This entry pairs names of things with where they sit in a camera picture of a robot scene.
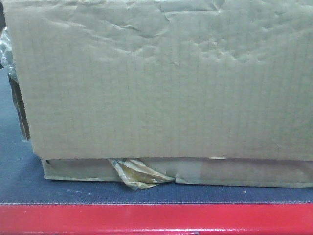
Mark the worn brown cardboard box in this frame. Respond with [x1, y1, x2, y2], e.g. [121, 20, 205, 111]
[2, 0, 313, 188]

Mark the red metal shelf edge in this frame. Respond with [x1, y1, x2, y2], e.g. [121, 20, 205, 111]
[0, 203, 313, 235]

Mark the crumpled clear plastic bag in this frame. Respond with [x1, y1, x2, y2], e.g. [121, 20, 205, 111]
[0, 26, 18, 82]

